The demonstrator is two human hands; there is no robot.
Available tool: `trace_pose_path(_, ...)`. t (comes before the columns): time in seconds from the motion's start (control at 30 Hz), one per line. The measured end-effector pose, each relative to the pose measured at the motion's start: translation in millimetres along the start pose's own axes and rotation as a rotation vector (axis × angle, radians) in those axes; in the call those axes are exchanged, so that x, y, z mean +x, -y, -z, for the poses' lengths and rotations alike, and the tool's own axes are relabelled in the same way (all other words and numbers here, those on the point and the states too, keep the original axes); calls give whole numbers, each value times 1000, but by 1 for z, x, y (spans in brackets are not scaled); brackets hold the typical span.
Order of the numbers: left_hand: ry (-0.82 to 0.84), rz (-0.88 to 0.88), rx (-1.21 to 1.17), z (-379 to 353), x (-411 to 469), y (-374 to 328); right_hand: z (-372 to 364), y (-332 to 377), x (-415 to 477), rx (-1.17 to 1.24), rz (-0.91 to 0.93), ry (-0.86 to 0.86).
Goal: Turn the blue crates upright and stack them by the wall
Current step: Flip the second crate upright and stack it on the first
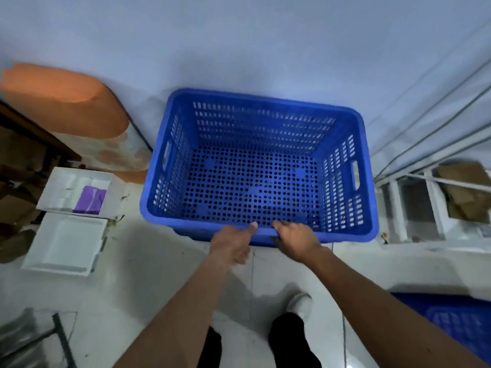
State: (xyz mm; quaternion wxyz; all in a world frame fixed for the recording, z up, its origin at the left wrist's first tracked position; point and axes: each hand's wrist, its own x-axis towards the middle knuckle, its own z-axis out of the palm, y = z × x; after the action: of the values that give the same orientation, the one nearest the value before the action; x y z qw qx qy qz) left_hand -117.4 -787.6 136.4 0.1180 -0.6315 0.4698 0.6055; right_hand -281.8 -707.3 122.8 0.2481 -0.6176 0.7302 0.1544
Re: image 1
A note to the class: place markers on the person's left forearm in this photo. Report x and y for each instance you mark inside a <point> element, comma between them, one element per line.
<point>180,318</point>

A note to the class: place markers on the purple packet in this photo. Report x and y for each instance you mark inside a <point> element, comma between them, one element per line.
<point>90,200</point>

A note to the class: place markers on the grey metal frame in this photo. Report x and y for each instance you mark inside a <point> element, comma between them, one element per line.
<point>34,341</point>

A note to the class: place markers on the dark wooden furniture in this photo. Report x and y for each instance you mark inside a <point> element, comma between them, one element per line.
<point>27,137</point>

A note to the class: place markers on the person's right hand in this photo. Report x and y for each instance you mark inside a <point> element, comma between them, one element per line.
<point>299,241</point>

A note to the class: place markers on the person's right forearm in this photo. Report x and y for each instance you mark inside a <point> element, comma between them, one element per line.
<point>383,314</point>

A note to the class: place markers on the person's left hand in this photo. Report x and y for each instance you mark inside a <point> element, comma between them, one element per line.
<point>229,241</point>

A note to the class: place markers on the brown cardboard pieces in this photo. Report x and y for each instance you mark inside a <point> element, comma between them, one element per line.
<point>15,218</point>

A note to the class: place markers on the person's right thumb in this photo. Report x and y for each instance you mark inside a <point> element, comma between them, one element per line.
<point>280,225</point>

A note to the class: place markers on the crumpled brown cardboard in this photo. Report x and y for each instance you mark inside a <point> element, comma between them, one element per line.
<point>464,191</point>

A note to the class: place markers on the white foam lid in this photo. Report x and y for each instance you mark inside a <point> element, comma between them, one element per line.
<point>65,243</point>

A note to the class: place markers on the person's white shoe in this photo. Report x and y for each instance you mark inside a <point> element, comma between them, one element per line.
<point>300,305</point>

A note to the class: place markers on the person's left thumb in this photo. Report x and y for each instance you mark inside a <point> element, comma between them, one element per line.
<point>251,228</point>

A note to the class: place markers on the person's black trouser leg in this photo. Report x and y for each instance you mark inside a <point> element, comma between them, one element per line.
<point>210,348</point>
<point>291,343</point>

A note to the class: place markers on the white foam box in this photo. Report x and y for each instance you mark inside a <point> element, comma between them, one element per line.
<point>76,191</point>

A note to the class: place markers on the orange cushion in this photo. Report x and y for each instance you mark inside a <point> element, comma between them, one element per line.
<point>65,99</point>

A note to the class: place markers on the white metal rack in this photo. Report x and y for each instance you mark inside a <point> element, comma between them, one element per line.
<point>422,203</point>

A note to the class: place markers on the blue perforated plastic crate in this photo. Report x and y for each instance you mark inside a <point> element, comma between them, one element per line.
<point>245,180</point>

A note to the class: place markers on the floral patterned fabric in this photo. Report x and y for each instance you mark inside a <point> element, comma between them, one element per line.
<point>115,157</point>

